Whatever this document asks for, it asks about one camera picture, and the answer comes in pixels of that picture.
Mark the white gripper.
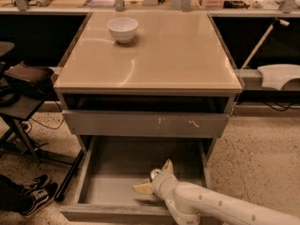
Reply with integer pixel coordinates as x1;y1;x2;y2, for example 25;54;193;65
133;158;179;201

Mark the green soda can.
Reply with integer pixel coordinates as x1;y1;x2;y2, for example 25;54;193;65
149;169;162;182

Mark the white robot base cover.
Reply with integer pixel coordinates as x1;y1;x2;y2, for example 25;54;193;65
257;64;300;91

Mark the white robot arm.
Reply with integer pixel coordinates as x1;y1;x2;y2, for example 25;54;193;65
133;159;300;225

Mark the open grey middle drawer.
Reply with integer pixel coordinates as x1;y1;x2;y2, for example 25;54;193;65
61;137;216;225

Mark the grey top drawer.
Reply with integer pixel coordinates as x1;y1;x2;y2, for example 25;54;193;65
63;95;232;138

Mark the grey drawer cabinet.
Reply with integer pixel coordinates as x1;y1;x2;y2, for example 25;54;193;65
54;10;242;149

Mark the black sneaker far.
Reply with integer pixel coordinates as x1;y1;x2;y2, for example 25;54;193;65
22;174;51;190

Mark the black sneaker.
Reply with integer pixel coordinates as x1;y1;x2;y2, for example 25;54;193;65
21;183;58;217
22;174;51;190

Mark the black sneaker near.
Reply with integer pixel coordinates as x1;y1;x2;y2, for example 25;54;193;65
21;183;58;217

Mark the black trouser leg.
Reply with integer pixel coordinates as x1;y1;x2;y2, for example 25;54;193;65
0;174;32;212

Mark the white bowl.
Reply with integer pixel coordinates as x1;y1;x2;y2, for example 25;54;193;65
107;18;139;43

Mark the dark brown bag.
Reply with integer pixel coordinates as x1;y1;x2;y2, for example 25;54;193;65
4;62;54;98

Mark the black floor cable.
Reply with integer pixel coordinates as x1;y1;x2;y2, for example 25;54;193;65
20;100;66;133

